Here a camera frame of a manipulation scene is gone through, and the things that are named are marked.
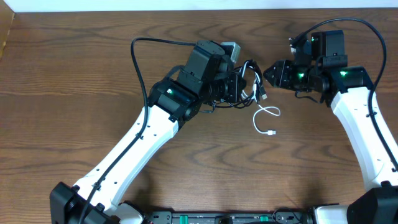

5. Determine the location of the black USB cable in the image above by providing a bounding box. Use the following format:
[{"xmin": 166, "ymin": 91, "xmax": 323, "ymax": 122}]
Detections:
[{"xmin": 214, "ymin": 58, "xmax": 269, "ymax": 110}]

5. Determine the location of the white USB cable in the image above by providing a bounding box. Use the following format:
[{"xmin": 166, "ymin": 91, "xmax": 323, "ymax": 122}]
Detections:
[{"xmin": 239, "ymin": 60, "xmax": 282, "ymax": 136}]

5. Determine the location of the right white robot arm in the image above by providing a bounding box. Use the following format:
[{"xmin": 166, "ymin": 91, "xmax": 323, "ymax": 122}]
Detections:
[{"xmin": 263, "ymin": 30, "xmax": 397, "ymax": 223}]

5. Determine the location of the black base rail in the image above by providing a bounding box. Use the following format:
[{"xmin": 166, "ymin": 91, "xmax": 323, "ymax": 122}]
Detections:
[{"xmin": 143, "ymin": 208, "xmax": 316, "ymax": 224}]

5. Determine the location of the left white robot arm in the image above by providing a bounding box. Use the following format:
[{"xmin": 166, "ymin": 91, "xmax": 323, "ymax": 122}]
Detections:
[{"xmin": 50, "ymin": 40, "xmax": 246, "ymax": 223}]

